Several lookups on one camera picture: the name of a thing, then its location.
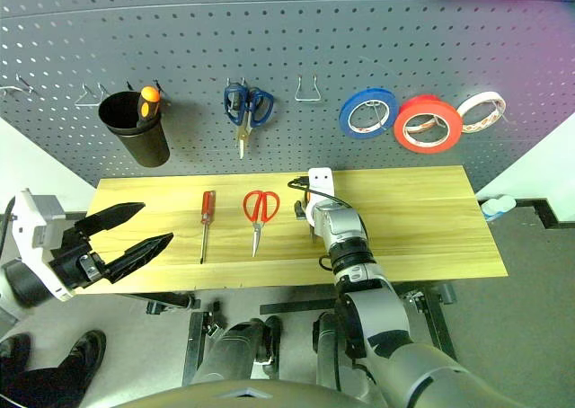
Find red tape roll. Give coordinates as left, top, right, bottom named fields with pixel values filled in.
left=394, top=93, right=464, bottom=155

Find black cup holder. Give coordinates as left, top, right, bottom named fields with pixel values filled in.
left=97, top=91, right=172, bottom=169

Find dark grey rounded leg shell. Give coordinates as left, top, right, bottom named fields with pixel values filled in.
left=192, top=315, right=284, bottom=386
left=312, top=311, right=356, bottom=389

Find black metal table frame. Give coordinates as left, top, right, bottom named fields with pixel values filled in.
left=120, top=281, right=457, bottom=382

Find red handled scissors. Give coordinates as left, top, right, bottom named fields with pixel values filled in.
left=243, top=190, right=280, bottom=258

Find silver wire loop hook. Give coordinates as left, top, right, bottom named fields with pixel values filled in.
left=295, top=72, right=323, bottom=102
left=74, top=83, right=110, bottom=109

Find orange black pliers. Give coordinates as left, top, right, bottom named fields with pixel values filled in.
left=305, top=185, right=315, bottom=245

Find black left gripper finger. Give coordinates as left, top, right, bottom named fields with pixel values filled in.
left=103, top=232, right=175, bottom=286
left=66, top=201, right=146, bottom=247

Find red handled screwdriver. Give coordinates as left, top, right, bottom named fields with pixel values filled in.
left=199, top=190, right=217, bottom=264

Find blue handled scissors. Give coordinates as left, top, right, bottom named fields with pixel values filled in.
left=223, top=83, right=275, bottom=160

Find black shoe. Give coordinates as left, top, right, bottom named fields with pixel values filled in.
left=66, top=330, right=108, bottom=377
left=0, top=333, right=32, bottom=373

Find white tape roll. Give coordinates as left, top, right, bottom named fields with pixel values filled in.
left=456, top=91, right=508, bottom=135

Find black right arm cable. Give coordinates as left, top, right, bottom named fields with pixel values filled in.
left=287, top=177, right=356, bottom=211

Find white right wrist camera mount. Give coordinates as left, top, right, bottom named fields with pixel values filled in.
left=307, top=167, right=336, bottom=207

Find blue tape roll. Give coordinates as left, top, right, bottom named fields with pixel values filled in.
left=338, top=88, right=400, bottom=139

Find grey perforated pegboard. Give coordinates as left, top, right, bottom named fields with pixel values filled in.
left=0, top=0, right=575, bottom=193

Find grey robot torso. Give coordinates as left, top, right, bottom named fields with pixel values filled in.
left=111, top=378, right=392, bottom=408

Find orange black screwdriver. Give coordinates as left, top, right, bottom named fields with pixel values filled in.
left=136, top=85, right=162, bottom=129

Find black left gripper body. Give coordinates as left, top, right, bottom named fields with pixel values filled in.
left=48, top=229, right=111, bottom=291

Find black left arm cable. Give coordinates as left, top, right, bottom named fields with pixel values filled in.
left=0, top=199, right=17, bottom=261

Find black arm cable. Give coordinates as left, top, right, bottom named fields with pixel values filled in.
left=0, top=199, right=17, bottom=261
left=287, top=177, right=356, bottom=211

